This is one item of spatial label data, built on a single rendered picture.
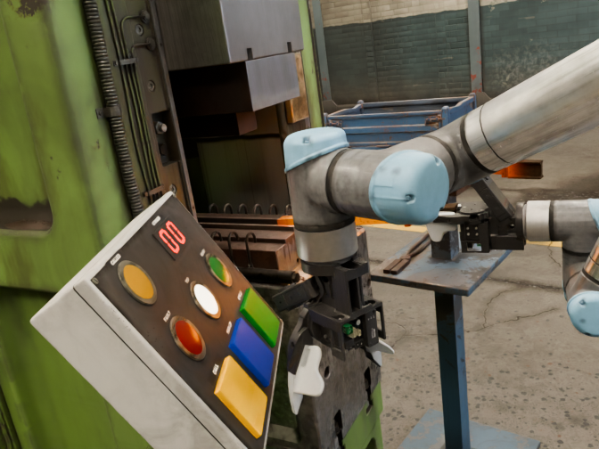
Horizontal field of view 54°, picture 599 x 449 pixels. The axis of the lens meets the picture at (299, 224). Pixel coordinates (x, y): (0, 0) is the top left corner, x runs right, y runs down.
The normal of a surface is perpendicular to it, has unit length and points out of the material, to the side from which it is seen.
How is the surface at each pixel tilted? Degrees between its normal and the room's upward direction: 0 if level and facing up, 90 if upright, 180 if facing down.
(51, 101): 89
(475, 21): 90
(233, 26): 90
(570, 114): 110
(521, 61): 90
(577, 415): 0
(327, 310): 0
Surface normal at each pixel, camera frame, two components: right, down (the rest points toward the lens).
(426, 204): 0.69, 0.13
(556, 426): -0.14, -0.94
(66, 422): -0.46, 0.33
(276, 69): 0.88, 0.03
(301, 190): -0.68, 0.37
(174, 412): -0.04, 0.31
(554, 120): -0.50, 0.62
